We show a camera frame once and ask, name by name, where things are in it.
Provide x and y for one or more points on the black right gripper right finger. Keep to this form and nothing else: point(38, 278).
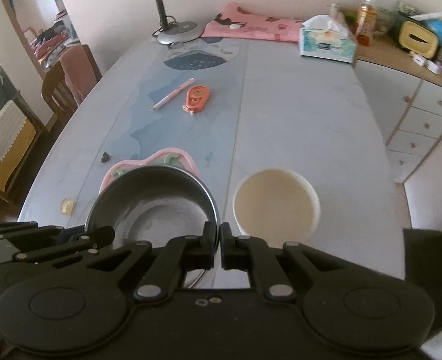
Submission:
point(253, 256)

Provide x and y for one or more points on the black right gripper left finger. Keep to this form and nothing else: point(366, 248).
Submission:
point(178, 257)

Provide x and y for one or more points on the pink steel bowl with handle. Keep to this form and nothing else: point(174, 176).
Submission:
point(155, 200)

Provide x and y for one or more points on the cream ceramic bowl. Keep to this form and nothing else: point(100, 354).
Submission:
point(276, 205)

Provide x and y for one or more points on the yellow table corner pad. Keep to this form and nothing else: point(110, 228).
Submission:
point(67, 206)

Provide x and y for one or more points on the sofa with white cover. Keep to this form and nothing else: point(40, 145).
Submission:
point(20, 129)

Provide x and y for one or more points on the small dark clip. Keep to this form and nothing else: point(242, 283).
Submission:
point(105, 157)

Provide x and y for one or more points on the orange correction tape dispenser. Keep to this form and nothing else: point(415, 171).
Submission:
point(196, 98)

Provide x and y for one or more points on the pink pen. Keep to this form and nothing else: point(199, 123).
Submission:
point(173, 94)

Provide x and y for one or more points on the wooden chair with pink cloth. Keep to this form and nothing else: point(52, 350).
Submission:
point(69, 81)

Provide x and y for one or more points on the wooden chair dark seat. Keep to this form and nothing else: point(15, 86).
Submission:
point(423, 262)

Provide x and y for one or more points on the grey desk lamp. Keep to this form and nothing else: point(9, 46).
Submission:
point(172, 30)

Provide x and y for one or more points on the white drawer cabinet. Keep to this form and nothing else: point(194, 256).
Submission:
point(406, 99)

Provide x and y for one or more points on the tissue box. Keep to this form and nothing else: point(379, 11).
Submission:
point(323, 37)

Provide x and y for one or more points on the pink patterned cloth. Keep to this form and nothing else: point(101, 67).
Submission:
point(236, 22)

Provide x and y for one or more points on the glass bottle with orange liquid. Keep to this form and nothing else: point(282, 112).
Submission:
point(365, 25)

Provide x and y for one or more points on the white charger on cabinet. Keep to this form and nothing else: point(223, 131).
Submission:
point(433, 67)

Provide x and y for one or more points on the yellow tissue holder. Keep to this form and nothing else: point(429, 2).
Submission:
point(414, 37)

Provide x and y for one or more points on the blue globe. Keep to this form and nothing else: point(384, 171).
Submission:
point(435, 26)

